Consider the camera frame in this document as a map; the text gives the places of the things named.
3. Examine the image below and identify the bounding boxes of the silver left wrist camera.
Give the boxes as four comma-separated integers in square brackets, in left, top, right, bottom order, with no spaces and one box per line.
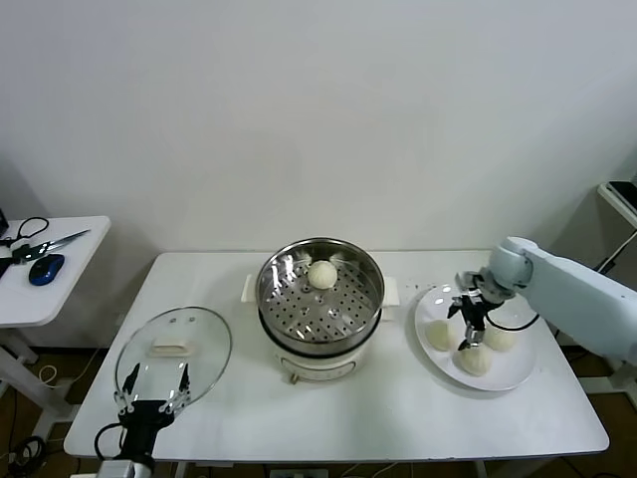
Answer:
[97,460,138,478]

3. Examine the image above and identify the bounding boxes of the black floor cables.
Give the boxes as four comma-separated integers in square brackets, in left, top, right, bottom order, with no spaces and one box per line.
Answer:
[9,436,49,470]

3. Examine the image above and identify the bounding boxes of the stainless perforated steamer basket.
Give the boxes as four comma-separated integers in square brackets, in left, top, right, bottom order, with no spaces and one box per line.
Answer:
[241,237,401,357]

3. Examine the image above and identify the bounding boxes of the white coiled floor cord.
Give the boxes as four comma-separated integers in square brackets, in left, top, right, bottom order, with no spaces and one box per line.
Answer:
[38,348,101,389]

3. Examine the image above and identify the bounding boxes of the white equipment stand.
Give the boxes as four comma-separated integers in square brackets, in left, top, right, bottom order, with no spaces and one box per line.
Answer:
[596,179,637,235]

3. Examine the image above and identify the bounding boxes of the black handled scissors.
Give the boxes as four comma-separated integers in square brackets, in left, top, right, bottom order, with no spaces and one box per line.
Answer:
[0,217,92,278]

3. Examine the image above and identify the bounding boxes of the black power adapter cable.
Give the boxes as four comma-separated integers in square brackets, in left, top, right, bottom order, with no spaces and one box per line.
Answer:
[596,226,637,274]

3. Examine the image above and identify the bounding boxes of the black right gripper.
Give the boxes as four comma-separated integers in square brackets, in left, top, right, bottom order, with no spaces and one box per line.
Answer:
[446,292,492,353]

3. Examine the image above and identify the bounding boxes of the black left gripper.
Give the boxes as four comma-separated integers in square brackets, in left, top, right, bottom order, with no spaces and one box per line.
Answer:
[113,361,193,457]

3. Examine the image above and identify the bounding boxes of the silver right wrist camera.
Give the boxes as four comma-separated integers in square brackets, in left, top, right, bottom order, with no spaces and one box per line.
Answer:
[455,271,487,294]

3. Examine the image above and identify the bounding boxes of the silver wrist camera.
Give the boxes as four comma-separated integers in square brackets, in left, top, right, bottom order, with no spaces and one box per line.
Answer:
[97,460,138,478]
[455,271,487,294]

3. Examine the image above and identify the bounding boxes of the white round plate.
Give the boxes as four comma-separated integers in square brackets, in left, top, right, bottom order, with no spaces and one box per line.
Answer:
[413,283,538,392]

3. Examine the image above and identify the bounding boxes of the blue black computer mouse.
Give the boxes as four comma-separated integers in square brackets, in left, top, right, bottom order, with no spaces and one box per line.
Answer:
[28,253,66,287]

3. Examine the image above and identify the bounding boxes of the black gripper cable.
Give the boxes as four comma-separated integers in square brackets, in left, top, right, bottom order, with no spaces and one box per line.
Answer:
[485,311,542,332]
[95,422,126,462]

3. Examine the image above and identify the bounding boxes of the round glass pot lid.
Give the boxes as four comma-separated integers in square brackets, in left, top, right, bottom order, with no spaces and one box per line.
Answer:
[114,307,234,410]

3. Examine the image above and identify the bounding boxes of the white side table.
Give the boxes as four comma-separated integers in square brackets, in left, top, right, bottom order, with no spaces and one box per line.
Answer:
[0,215,111,439]

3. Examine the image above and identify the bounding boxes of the white steamed baozi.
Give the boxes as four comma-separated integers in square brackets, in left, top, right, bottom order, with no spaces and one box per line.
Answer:
[456,346,494,377]
[483,326,519,354]
[425,320,453,353]
[307,260,338,291]

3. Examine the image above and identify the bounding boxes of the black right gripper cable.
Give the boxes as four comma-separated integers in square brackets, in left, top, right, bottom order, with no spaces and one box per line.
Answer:
[485,311,542,332]

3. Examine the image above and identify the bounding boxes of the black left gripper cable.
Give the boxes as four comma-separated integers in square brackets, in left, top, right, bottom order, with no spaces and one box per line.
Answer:
[95,422,126,462]

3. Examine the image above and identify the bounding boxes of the white electric cooker pot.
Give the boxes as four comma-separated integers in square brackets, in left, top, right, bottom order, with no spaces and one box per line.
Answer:
[258,298,395,386]

